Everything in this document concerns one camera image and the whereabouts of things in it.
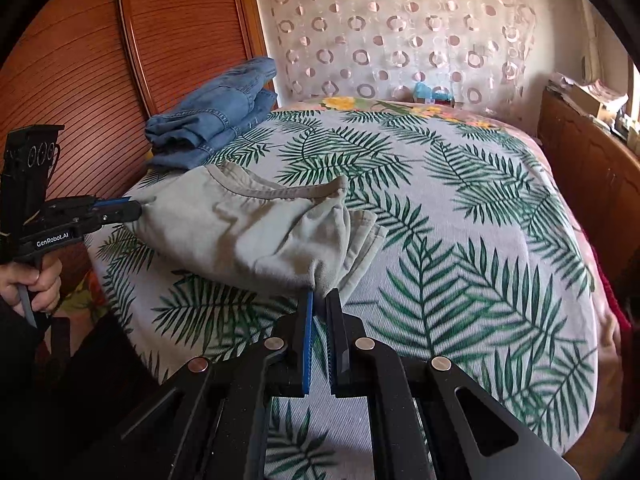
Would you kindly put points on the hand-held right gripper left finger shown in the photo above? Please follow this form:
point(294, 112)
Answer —
point(306, 350)

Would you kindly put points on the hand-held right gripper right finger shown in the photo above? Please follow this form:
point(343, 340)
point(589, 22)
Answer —
point(334, 355)

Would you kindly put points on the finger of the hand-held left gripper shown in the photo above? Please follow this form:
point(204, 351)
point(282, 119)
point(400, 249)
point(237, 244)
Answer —
point(122, 213)
point(114, 203)

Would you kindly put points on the grey-green pants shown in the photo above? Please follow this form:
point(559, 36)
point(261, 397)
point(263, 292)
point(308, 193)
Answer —
point(240, 230)

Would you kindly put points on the person's left hand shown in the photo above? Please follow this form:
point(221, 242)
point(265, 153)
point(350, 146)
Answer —
point(42, 285)

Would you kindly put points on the folded blue jeans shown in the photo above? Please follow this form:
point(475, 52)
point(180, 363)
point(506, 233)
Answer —
point(215, 115)

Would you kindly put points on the wooden wardrobe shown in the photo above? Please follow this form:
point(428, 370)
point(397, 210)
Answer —
point(90, 60)

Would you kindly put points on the leaf print blanket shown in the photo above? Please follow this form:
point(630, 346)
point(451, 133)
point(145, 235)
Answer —
point(450, 240)

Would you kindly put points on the person's dark clothing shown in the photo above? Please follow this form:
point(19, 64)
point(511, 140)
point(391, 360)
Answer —
point(60, 400)

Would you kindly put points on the floral blanket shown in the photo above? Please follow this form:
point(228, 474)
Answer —
point(350, 104)

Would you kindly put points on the blue plastic toy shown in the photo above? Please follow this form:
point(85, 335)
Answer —
point(425, 94)

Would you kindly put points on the red cloth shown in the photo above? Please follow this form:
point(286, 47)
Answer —
point(616, 320)

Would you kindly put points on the wooden cabinet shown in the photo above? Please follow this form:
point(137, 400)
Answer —
point(580, 160)

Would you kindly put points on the sheer circle pattern curtain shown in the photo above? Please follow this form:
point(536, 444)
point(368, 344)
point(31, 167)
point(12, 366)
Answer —
point(400, 35)

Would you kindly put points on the cardboard box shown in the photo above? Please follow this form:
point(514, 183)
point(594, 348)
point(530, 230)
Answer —
point(586, 100)

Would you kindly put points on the pile of papers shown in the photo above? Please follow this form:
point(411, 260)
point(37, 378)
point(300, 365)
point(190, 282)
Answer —
point(607, 91)

